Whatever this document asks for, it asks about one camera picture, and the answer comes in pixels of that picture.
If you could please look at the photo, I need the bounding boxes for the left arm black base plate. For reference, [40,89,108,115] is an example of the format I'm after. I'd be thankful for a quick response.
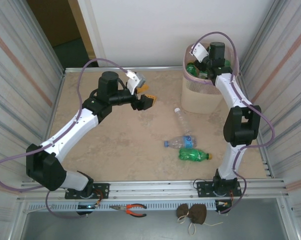
[64,182,110,200]

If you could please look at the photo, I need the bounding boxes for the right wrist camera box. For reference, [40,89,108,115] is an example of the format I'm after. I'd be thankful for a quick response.
[189,42,210,64]

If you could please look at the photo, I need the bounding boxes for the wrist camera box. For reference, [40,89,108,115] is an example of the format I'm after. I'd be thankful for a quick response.
[125,70,147,96]
[189,42,210,64]

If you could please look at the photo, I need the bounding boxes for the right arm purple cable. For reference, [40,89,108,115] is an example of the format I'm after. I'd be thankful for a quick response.
[189,31,276,215]

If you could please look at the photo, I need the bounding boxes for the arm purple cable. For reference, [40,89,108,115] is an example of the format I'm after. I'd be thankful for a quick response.
[189,31,276,215]
[0,58,129,220]

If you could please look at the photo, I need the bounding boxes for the orange handled pliers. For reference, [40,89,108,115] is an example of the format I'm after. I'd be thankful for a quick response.
[109,203,148,217]

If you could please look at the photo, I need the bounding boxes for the white slotted cable duct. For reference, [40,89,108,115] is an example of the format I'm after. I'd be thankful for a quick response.
[24,201,218,213]

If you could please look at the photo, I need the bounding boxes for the black controller board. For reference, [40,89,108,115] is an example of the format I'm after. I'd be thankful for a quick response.
[77,203,100,210]
[215,200,233,213]

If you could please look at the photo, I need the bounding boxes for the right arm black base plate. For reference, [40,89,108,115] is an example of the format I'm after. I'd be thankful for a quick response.
[196,180,243,199]

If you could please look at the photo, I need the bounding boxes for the aluminium mounting rail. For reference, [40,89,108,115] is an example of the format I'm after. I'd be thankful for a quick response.
[16,178,290,201]

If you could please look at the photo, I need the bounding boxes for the beige plastic waste bin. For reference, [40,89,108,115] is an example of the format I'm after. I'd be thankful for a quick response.
[180,42,240,115]

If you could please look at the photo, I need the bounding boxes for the brown cloth pouch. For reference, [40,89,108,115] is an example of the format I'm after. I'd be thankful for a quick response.
[175,203,190,218]
[187,203,208,225]

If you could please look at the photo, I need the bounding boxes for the pink bin liner bag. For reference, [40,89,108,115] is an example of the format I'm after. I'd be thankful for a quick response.
[182,42,240,96]

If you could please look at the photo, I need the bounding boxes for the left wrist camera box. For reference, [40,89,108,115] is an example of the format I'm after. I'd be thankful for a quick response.
[125,70,147,96]

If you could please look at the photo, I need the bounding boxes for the clear bottle light blue label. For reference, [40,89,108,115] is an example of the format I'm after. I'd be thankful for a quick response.
[163,135,199,150]

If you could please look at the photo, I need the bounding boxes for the clear unlabelled bottle white cap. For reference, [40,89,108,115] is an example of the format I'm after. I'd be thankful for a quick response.
[173,107,196,137]

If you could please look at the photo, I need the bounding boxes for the beige pouch string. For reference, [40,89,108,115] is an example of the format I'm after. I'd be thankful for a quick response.
[177,215,224,237]

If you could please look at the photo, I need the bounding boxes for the green plastic bottle yellow cap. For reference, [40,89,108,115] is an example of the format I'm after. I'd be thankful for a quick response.
[177,147,213,162]
[186,62,204,79]

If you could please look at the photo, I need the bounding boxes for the aluminium table edge rail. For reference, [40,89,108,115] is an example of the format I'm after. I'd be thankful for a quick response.
[64,65,185,74]

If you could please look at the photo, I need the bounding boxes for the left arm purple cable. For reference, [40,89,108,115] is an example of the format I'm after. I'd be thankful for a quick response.
[0,58,129,220]

